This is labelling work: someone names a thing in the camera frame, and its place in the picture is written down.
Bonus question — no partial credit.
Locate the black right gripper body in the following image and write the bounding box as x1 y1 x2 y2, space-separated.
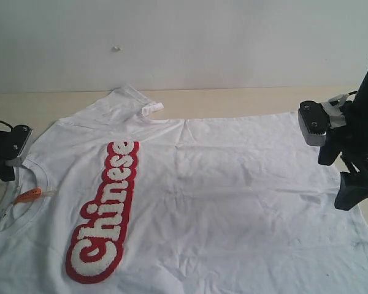
341 101 368 177

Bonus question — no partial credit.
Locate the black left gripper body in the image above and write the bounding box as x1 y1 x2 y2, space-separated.
0 130 16 171

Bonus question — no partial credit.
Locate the white t-shirt red lettering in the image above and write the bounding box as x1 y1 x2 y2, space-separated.
0 87 368 293

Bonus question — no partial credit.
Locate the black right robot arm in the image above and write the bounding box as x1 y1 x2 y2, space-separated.
318 71 368 211

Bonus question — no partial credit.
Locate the orange ribbon neck tag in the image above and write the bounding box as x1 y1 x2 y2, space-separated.
13 187 42 205

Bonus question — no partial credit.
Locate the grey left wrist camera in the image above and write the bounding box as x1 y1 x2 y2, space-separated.
3 124 33 167

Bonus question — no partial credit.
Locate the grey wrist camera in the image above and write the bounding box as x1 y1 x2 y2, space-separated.
297 100 329 147
3 124 33 167

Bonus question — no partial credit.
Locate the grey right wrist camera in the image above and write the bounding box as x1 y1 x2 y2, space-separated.
297 100 329 147

